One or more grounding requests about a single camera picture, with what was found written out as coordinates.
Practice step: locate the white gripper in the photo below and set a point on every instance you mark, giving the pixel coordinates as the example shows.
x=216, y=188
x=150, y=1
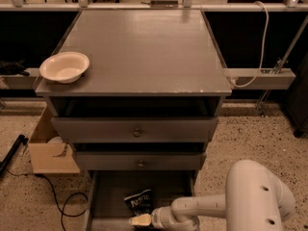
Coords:
x=159, y=218

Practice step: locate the blue chip bag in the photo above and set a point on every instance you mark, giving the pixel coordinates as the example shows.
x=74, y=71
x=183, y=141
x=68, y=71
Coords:
x=140, y=203

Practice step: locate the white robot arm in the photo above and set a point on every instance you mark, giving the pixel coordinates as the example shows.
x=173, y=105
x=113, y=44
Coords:
x=254, y=200

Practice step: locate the grey bottom drawer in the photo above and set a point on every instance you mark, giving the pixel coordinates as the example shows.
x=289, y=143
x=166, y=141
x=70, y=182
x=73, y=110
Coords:
x=107, y=209

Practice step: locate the grey drawer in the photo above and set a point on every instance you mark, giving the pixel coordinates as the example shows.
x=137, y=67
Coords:
x=159, y=161
x=107, y=209
x=128, y=129

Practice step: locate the grey middle drawer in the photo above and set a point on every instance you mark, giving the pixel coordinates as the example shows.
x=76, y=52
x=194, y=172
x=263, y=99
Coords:
x=159, y=161

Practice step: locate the grey wooden drawer cabinet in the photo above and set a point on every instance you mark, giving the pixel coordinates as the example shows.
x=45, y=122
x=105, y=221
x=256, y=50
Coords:
x=143, y=64

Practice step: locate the grey top drawer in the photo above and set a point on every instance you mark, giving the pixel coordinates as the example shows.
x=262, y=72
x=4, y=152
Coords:
x=128, y=129

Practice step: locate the open cardboard box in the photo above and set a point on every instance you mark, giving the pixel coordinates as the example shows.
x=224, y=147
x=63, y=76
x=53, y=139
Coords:
x=49, y=154

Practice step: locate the black bar on floor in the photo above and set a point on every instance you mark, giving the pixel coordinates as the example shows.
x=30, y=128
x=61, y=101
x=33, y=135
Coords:
x=21, y=139

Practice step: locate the white bowl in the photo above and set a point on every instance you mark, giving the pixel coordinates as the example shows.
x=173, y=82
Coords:
x=64, y=68

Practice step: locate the dark cabinet at right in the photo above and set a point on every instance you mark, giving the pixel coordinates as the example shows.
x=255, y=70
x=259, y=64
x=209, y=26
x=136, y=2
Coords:
x=297, y=99

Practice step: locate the black object on rail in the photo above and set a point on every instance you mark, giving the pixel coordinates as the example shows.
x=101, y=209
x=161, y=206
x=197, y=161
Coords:
x=13, y=68

